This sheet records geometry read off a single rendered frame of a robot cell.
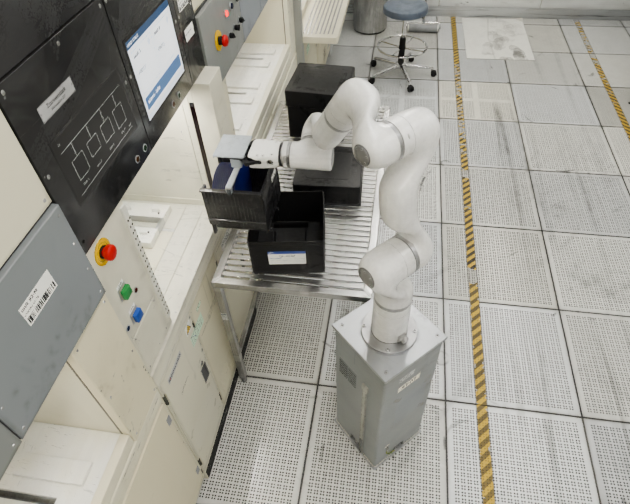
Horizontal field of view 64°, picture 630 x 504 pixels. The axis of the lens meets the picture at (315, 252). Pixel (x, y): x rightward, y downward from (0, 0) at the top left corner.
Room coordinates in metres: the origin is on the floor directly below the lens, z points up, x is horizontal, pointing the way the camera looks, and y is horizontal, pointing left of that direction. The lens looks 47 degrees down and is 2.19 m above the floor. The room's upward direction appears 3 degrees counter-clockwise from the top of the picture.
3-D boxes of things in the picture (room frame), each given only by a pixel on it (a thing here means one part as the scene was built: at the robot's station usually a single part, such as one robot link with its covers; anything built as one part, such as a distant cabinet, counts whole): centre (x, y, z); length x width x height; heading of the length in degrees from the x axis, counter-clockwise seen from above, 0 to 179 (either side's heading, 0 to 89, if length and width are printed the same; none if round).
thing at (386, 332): (0.96, -0.24, 0.85); 0.19 x 0.19 x 0.18
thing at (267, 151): (1.32, 0.13, 1.25); 0.11 x 0.10 x 0.07; 78
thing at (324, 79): (2.24, -0.07, 0.89); 0.29 x 0.29 x 0.25; 74
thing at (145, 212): (1.42, 0.68, 0.89); 0.22 x 0.21 x 0.04; 79
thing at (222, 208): (1.34, 0.23, 1.11); 0.24 x 0.20 x 0.32; 168
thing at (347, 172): (1.76, -0.08, 0.83); 0.29 x 0.29 x 0.13; 81
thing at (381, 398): (0.96, -0.24, 0.38); 0.28 x 0.28 x 0.76; 34
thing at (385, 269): (0.94, -0.21, 1.07); 0.19 x 0.12 x 0.24; 125
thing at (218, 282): (1.79, -0.02, 0.38); 1.30 x 0.60 x 0.76; 169
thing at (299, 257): (1.37, 0.10, 0.85); 0.28 x 0.28 x 0.17; 87
